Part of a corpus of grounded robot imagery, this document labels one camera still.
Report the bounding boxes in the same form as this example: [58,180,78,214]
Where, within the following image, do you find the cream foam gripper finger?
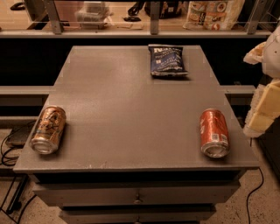
[243,80,280,138]

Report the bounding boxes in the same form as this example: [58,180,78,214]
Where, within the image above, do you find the blue chip bag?
[148,45,188,77]

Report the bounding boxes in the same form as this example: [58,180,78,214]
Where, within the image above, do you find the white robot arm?
[243,27,280,137]

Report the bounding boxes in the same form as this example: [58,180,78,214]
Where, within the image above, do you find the printed snack bag on shelf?
[183,0,245,31]

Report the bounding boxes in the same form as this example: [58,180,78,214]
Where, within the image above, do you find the red soda can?
[199,108,229,158]

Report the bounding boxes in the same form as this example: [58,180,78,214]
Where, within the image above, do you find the grey drawer cabinet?
[15,45,259,224]

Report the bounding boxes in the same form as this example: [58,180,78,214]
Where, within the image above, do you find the metal drawer knob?
[134,195,143,205]

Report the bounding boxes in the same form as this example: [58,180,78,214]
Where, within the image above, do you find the black object on shelf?
[123,17,142,22]

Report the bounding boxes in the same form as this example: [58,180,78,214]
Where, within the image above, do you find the clear plastic container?
[75,1,110,30]

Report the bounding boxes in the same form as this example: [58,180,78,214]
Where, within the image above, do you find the brown patterned soda can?
[30,106,67,155]

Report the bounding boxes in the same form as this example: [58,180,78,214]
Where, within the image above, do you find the dark box on floor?
[5,125,32,148]

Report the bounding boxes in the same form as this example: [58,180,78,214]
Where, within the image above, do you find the black cable on right floor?
[245,167,265,224]

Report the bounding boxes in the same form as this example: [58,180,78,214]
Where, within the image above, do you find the black cables on left floor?
[0,121,38,224]

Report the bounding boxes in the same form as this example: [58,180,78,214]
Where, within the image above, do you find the grey metal shelf rail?
[0,0,280,39]

